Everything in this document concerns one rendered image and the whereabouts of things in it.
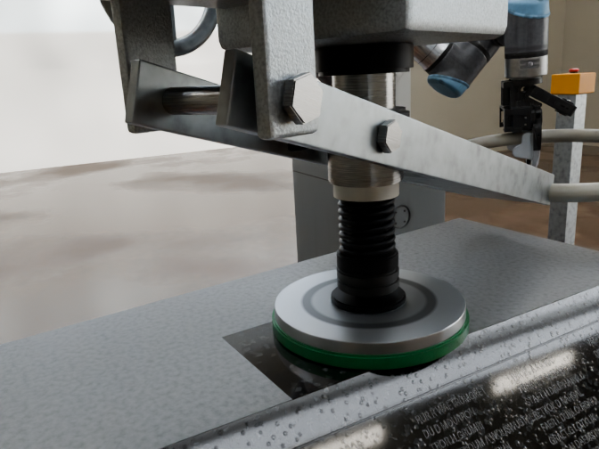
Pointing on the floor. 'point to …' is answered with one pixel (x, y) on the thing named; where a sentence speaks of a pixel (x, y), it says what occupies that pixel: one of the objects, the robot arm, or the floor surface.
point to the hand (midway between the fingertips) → (533, 163)
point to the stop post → (568, 151)
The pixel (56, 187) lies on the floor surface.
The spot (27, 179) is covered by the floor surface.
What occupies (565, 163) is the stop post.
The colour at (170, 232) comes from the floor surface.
